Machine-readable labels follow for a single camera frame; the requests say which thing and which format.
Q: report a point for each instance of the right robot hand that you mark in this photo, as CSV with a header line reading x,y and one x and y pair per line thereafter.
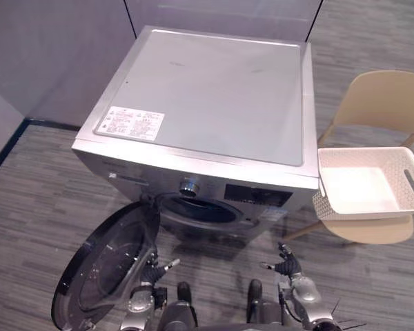
x,y
285,263

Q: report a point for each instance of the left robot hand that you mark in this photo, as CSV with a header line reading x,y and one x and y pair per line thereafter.
x,y
155,267

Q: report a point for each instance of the white perforated laundry basket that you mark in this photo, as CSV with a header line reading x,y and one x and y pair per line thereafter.
x,y
365,186

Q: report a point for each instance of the silver front-load washing machine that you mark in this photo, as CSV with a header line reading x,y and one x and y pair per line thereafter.
x,y
207,103

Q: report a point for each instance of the round glass washer door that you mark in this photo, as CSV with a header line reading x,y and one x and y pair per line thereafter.
x,y
107,265

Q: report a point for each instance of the robot silver legs and feet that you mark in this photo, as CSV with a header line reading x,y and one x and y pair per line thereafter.
x,y
221,307

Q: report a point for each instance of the chrome washer control knob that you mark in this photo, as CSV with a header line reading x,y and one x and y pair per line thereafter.
x,y
189,185

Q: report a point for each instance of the white warning label sticker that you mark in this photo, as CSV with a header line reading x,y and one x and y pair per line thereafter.
x,y
134,123

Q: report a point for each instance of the beige plastic chair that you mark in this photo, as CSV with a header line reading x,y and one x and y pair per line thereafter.
x,y
379,100

